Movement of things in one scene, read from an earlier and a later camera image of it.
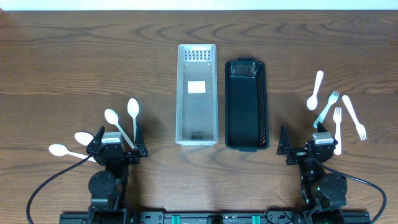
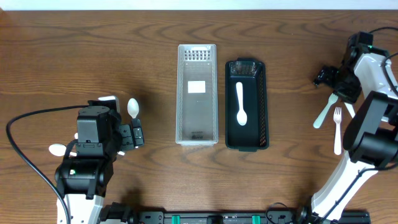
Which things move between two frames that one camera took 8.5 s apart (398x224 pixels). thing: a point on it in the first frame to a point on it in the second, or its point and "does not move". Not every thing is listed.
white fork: x=337 y=116 does not move
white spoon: x=133 y=109 does not move
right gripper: x=304 y=154 to x=333 y=79
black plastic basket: x=246 y=105 does not move
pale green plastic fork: x=332 y=99 does not move
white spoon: x=312 y=101 to x=241 y=116
